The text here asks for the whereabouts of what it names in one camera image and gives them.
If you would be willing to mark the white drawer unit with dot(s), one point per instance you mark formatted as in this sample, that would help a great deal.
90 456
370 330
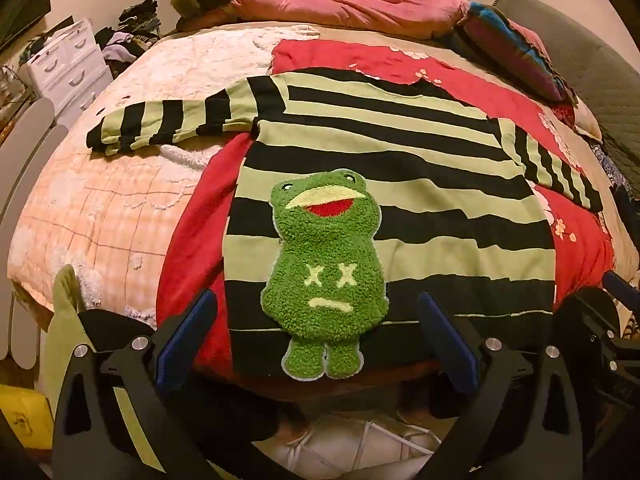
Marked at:
70 65

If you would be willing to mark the yellow bag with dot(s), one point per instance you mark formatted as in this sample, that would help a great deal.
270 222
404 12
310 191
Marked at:
22 412

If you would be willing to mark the white basket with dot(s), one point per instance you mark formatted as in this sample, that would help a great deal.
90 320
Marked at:
360 440

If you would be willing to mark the pink checked fluffy quilt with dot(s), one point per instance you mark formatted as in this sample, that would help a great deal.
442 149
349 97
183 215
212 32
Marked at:
120 195

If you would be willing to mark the green clothing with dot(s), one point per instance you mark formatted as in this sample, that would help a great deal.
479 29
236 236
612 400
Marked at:
62 320

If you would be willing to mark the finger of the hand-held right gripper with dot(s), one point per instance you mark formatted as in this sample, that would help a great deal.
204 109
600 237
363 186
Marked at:
622 287

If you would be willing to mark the tan bed sheet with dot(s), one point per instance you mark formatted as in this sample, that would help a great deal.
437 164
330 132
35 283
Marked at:
380 39

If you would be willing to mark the colourful striped pillow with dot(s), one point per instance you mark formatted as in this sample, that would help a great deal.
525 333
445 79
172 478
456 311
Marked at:
515 45

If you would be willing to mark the green black striped frog sweater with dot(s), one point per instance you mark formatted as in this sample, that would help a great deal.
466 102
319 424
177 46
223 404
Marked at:
400 160

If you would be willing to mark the pink pillow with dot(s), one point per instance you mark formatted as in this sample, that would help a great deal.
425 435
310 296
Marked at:
350 5

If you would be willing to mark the grey quilted headboard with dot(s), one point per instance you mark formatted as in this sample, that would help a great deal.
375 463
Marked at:
600 75

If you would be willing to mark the pile of clothes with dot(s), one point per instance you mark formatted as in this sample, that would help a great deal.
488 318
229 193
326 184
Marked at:
130 35

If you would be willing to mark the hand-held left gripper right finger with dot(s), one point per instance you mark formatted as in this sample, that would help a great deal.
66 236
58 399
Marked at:
449 345

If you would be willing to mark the dark patterned cloth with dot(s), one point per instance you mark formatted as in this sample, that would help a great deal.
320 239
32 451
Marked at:
607 165

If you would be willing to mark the grey bed footboard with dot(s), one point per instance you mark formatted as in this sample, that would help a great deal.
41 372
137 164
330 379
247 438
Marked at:
25 170

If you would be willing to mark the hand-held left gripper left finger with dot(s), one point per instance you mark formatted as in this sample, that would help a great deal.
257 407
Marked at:
186 337

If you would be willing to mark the red patterned cloth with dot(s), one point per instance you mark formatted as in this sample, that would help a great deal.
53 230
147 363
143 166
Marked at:
575 115

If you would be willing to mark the black wall television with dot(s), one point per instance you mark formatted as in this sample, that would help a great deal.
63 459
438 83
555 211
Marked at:
20 5

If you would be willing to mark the red floral blanket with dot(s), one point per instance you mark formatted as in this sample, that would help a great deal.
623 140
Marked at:
200 270

